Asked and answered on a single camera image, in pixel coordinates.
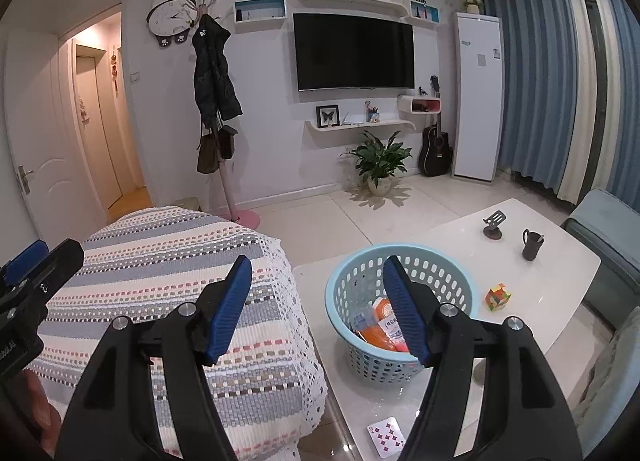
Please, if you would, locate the white curved wall shelf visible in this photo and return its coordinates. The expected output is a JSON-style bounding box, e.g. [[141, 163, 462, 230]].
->
[[305, 117, 417, 137]]

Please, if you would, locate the white door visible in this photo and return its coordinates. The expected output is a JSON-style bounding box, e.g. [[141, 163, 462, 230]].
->
[[2, 26, 108, 247]]

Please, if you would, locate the black guitar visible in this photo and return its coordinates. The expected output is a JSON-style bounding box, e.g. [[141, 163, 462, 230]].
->
[[418, 75, 454, 178]]

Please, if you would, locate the grey green cushion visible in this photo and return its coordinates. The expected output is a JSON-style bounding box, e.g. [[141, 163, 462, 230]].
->
[[572, 306, 640, 442]]

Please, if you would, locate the red playing card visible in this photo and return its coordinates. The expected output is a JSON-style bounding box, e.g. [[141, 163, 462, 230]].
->
[[366, 416, 406, 459]]

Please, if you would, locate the black mug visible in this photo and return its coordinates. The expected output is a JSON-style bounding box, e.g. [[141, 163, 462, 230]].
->
[[521, 228, 546, 262]]

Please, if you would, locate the striped knit blanket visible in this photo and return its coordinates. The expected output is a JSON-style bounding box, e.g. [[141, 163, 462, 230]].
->
[[25, 206, 328, 461]]

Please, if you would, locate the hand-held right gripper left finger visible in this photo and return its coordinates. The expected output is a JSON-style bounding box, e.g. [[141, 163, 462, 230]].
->
[[54, 254, 254, 461]]

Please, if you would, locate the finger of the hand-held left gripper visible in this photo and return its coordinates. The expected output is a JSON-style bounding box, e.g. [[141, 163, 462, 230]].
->
[[0, 240, 49, 288], [15, 238, 85, 313]]

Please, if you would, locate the white standing air conditioner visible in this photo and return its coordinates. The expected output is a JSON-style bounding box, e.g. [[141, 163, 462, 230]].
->
[[451, 11, 503, 184]]

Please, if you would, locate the large blue box shelf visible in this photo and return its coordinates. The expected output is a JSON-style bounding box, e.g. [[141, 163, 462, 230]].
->
[[233, 0, 288, 34]]

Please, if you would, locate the black bag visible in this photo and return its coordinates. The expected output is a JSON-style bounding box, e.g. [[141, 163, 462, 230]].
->
[[218, 124, 238, 160]]

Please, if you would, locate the black television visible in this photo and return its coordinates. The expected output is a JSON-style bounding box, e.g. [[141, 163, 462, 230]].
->
[[292, 12, 416, 92]]

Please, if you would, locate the pink coat rack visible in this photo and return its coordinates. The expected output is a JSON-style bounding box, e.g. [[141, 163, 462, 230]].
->
[[180, 0, 261, 229]]

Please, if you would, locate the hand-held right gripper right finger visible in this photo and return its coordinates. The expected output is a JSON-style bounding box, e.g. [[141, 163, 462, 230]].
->
[[381, 254, 584, 461]]

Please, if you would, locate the dark coat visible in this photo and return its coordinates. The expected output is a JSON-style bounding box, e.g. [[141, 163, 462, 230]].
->
[[191, 14, 243, 122]]

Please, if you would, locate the green potted plant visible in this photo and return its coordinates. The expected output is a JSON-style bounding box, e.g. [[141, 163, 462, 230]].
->
[[341, 130, 413, 194]]

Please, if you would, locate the orange paper cup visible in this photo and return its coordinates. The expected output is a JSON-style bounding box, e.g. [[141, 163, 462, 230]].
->
[[356, 297, 412, 353]]

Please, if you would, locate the small blue box shelf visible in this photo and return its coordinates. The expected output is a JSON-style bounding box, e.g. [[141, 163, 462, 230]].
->
[[410, 0, 440, 24]]

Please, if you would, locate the light blue plastic basket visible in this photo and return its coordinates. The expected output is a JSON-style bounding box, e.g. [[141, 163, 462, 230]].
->
[[325, 243, 480, 384]]

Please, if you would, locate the brown bag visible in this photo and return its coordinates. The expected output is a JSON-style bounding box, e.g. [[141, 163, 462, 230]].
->
[[196, 124, 222, 175]]

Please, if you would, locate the person's left hand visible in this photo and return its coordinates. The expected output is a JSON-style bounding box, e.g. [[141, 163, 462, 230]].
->
[[0, 368, 61, 459]]

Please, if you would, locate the framed butterfly picture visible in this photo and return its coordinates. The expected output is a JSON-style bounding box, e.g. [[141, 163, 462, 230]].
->
[[315, 104, 341, 129]]

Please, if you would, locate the hallway door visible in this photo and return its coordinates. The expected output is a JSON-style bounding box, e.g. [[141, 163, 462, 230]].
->
[[75, 44, 123, 209]]

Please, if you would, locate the colourful puzzle cube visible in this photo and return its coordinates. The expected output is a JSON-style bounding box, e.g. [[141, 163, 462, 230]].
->
[[484, 283, 512, 313]]

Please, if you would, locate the red white box shelf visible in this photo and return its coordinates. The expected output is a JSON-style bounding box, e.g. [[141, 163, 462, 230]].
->
[[397, 94, 442, 118]]

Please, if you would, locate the black phone stand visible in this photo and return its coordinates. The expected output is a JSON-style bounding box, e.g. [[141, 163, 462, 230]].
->
[[482, 211, 507, 241]]

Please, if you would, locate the panda wall clock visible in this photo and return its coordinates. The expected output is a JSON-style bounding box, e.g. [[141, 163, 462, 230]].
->
[[146, 0, 193, 49]]

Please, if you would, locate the grey blue sofa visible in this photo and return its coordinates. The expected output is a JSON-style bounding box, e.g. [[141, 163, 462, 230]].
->
[[560, 188, 640, 332]]

